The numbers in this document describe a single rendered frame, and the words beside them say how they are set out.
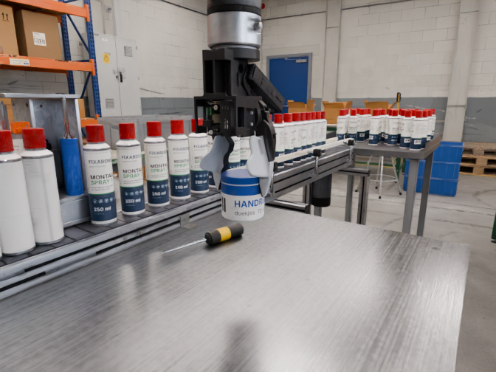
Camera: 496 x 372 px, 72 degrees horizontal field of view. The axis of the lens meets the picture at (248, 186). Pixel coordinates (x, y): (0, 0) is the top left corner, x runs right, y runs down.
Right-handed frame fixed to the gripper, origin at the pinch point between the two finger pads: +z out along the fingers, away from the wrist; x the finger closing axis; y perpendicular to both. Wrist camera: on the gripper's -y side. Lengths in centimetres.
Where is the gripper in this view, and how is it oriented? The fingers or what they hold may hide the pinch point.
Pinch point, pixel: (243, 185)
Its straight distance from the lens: 55.1
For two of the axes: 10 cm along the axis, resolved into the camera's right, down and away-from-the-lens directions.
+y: -5.2, 2.0, -8.3
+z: 0.0, 9.7, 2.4
